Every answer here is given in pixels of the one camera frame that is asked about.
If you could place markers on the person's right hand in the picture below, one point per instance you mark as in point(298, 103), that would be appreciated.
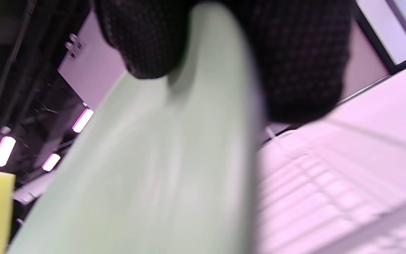
point(294, 53)

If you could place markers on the light green plate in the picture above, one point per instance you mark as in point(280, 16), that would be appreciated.
point(153, 158)

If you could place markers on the ceiling light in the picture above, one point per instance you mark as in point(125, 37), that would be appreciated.
point(82, 120)
point(4, 151)
point(50, 162)

